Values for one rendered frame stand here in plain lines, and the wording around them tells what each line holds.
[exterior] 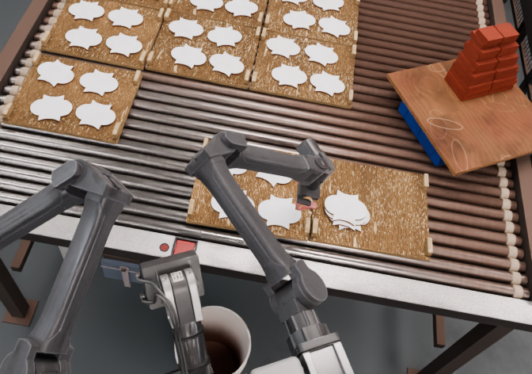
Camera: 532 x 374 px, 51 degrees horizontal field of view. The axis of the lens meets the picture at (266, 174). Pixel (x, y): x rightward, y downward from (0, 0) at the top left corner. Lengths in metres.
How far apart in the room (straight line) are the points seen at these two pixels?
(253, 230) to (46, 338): 0.45
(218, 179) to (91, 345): 1.62
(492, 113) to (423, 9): 0.76
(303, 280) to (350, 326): 1.64
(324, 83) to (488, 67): 0.62
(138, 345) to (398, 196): 1.36
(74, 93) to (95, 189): 1.14
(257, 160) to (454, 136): 0.98
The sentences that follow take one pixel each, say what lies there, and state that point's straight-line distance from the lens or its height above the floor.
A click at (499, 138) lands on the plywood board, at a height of 1.04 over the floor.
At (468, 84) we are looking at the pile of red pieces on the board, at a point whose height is 1.12.
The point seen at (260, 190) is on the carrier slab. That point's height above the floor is 0.94.
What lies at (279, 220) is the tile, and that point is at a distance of 1.87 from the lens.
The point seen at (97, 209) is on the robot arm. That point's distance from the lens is 1.11.
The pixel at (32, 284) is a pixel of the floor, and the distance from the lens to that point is 2.87.
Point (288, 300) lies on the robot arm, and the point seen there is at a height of 1.46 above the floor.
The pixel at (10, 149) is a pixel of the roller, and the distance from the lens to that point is 2.13.
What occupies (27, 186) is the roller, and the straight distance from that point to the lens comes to 2.01.
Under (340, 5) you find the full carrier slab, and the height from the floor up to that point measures 0.95.
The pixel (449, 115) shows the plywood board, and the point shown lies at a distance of 2.23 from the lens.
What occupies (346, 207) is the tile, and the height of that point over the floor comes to 0.96.
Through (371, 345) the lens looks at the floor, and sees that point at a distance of 2.81.
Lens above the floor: 2.55
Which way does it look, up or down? 55 degrees down
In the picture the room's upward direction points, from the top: 12 degrees clockwise
